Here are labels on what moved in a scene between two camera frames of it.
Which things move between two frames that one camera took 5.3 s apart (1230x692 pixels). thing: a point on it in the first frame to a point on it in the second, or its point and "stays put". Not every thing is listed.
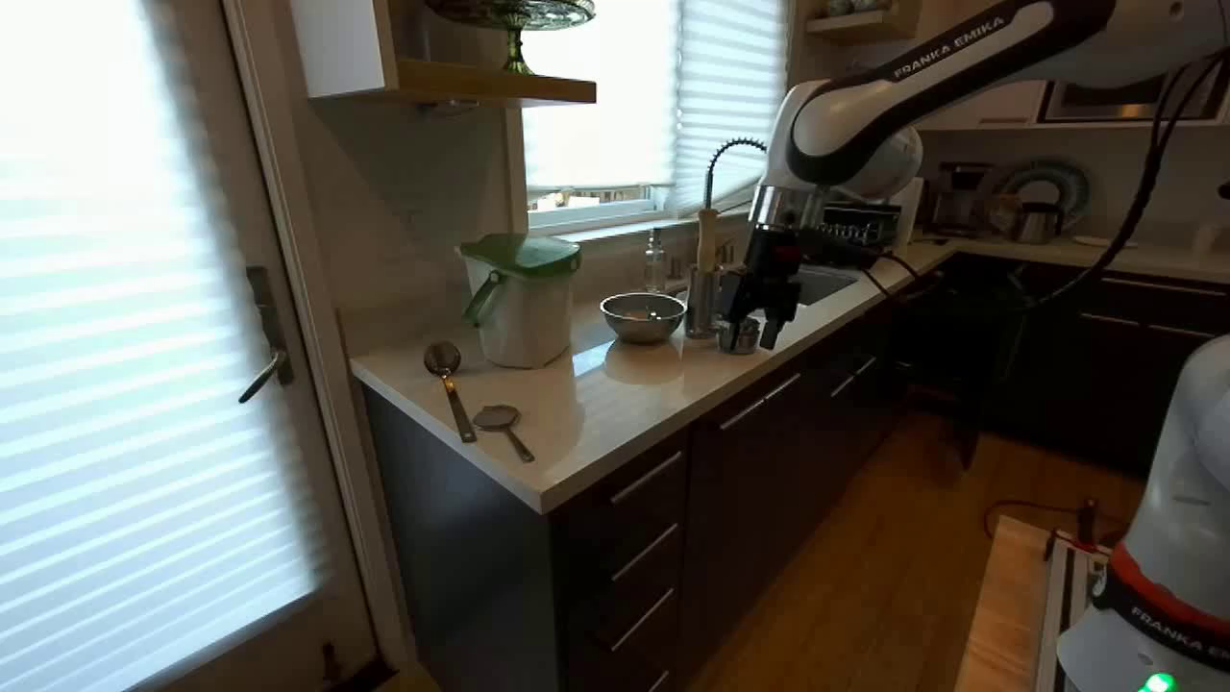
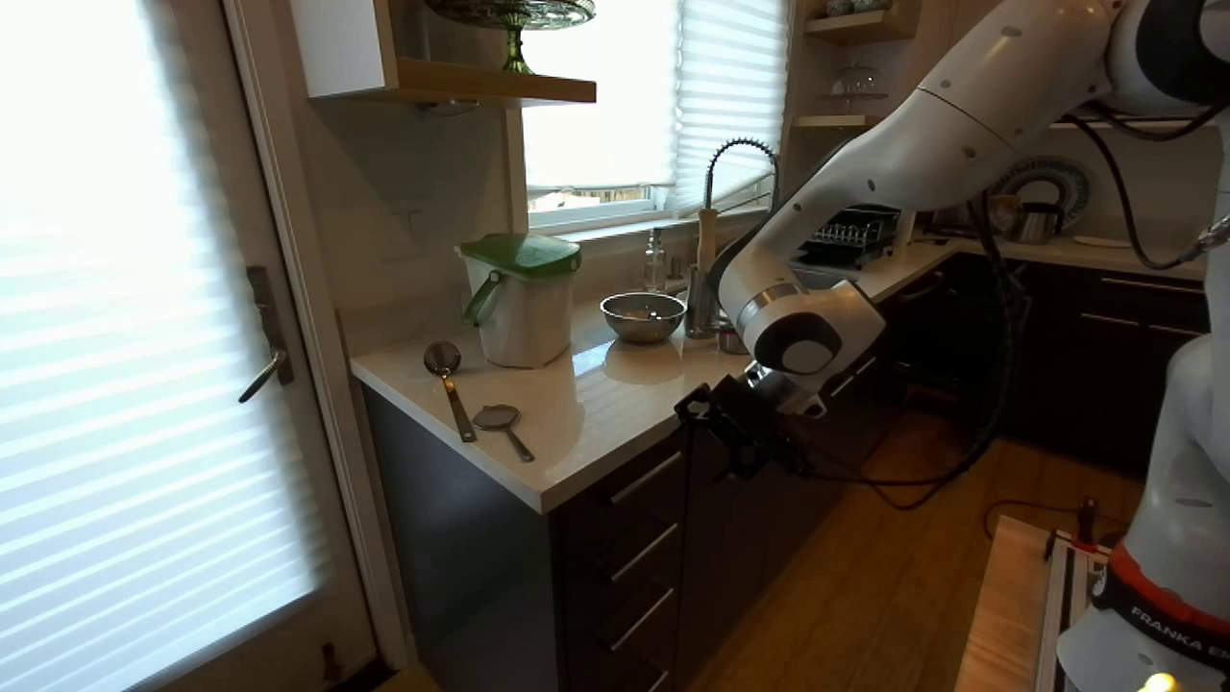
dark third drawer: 621,624 stays put
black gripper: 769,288 to 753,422
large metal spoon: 442,361 stays put
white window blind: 669,85 stays put
